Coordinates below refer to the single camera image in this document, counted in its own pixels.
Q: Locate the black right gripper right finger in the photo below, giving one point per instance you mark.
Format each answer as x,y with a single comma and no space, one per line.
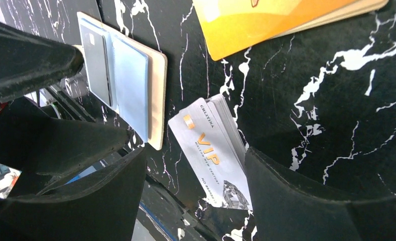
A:
290,206

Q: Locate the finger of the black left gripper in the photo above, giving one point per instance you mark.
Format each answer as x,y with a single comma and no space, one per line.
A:
29,62
49,151

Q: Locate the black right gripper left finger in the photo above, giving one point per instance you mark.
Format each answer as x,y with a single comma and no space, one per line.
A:
100,206

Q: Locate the white card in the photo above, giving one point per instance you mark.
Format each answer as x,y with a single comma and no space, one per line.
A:
210,140

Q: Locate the beige card holder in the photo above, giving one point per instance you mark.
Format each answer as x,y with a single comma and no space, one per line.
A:
137,76

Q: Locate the orange card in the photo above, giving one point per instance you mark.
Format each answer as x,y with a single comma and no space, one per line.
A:
232,26

